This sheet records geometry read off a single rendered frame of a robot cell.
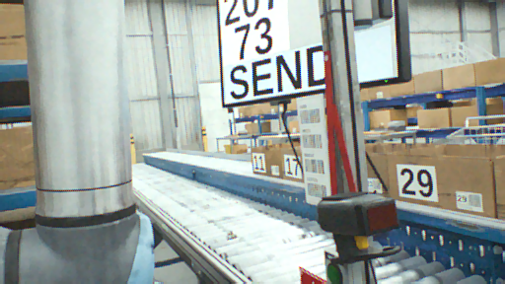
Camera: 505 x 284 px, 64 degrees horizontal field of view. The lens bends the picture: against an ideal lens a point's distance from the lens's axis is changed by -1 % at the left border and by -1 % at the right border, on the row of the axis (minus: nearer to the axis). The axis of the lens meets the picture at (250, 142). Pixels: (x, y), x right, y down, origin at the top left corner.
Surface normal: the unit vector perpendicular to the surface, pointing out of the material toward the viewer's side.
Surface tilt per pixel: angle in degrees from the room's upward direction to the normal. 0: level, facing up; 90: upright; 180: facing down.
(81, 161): 93
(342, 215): 90
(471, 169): 90
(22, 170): 91
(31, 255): 50
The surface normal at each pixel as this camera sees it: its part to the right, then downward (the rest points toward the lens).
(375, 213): 0.38, -0.13
